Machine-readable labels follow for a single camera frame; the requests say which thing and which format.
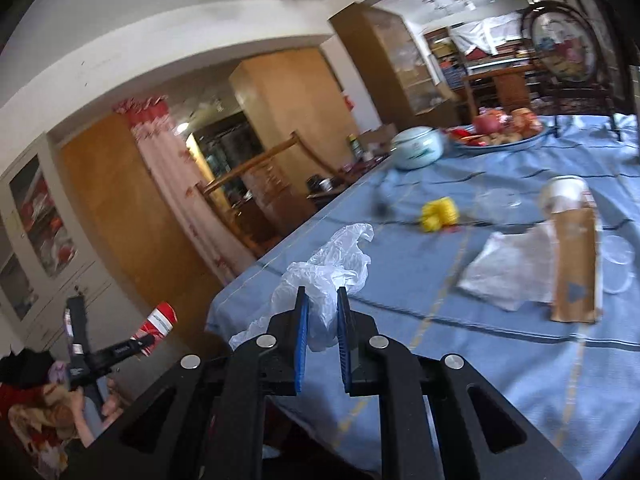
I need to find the near wooden armchair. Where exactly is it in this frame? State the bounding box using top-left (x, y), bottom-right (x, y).
top-left (196, 131), bottom-right (356, 258)

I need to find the cardboard box on cabinet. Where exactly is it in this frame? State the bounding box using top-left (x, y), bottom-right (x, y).
top-left (358, 124), bottom-right (398, 155)

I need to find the pale green ceramic lidded pot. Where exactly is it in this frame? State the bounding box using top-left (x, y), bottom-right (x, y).
top-left (390, 126), bottom-right (444, 171)

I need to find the tall wooden wardrobe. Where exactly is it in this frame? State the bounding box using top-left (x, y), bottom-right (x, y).
top-left (229, 48), bottom-right (359, 169)

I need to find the clear plastic lid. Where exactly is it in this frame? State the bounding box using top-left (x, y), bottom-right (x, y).
top-left (476, 188), bottom-right (521, 226)

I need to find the white tissue paper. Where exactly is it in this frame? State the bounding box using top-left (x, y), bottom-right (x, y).
top-left (458, 221), bottom-right (558, 312)

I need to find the dark wooden side cabinet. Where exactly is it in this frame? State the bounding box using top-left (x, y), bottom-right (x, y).
top-left (306, 155), bottom-right (388, 210)

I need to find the far wooden chair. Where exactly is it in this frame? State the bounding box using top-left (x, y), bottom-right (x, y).
top-left (462, 64), bottom-right (536, 118)

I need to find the red apple in net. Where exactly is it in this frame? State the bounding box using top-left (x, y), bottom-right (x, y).
top-left (473, 108), bottom-right (509, 136)

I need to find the white glass display cabinet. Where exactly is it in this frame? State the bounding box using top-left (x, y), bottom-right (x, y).
top-left (1, 134), bottom-right (113, 351)

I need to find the yellow foam fruit net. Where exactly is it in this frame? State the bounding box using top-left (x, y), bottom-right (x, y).
top-left (420, 197), bottom-right (460, 232)

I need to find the clear plastic bag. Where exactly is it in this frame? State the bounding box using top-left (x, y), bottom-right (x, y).
top-left (229, 223), bottom-right (374, 352)

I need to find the orange fruit on plate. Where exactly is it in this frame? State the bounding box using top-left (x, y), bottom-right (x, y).
top-left (511, 107), bottom-right (544, 138)

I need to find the blue fruit plate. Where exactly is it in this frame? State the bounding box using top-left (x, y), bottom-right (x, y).
top-left (446, 126), bottom-right (544, 148)

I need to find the red and white paper cup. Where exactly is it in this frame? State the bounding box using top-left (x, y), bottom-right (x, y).
top-left (132, 301), bottom-right (178, 356)

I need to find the light blue tablecloth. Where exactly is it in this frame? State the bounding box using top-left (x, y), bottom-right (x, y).
top-left (206, 115), bottom-right (639, 479)

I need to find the pink floral door curtain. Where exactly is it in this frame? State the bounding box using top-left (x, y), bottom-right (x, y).
top-left (114, 96), bottom-right (255, 285)

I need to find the round embroidered table screen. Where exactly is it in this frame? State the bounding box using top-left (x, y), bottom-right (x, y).
top-left (521, 0), bottom-right (622, 136)

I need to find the person's hand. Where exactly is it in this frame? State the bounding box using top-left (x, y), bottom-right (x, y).
top-left (70, 378), bottom-right (124, 448)

